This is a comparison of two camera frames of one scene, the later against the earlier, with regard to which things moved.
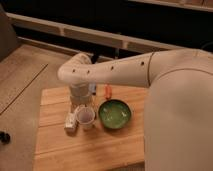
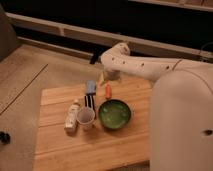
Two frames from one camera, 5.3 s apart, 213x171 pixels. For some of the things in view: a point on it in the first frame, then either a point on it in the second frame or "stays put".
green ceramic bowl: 115,113 stays put
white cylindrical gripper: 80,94 → 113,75
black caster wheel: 5,138 stays put
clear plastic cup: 86,117 stays put
